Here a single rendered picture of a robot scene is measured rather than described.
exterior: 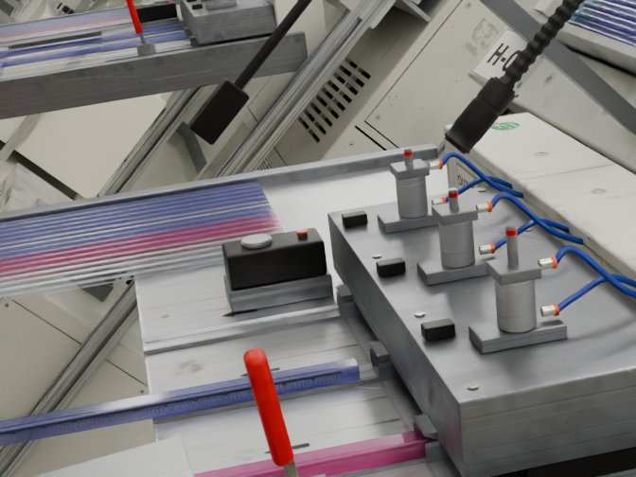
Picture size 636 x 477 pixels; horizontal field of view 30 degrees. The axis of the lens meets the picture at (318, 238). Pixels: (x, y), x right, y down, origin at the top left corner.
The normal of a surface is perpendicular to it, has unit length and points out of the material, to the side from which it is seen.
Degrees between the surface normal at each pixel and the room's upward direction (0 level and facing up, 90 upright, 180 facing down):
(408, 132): 90
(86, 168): 90
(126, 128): 90
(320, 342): 46
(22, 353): 90
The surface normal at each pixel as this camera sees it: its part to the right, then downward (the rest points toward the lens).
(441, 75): 0.19, 0.30
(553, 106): -0.76, -0.56
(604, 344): -0.11, -0.94
